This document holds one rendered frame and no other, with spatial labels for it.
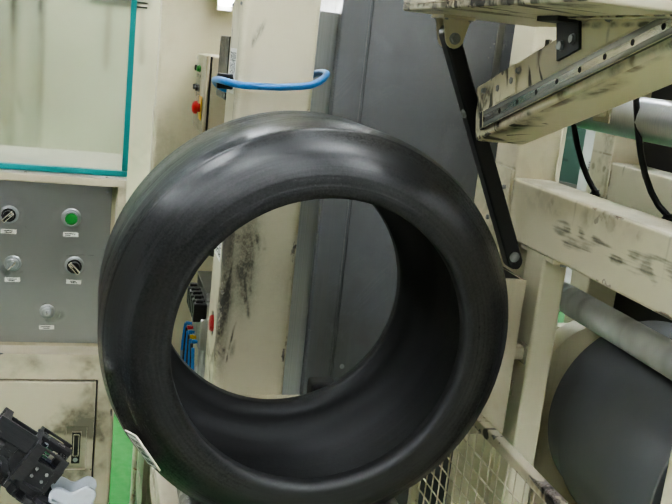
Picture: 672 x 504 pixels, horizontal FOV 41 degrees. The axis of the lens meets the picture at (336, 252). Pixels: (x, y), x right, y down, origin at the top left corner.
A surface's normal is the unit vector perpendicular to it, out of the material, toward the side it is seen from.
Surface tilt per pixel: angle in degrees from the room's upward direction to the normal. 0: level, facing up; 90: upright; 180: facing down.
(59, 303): 90
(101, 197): 90
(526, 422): 90
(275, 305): 90
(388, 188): 80
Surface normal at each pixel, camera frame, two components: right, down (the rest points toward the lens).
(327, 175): 0.25, 0.05
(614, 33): -0.96, -0.04
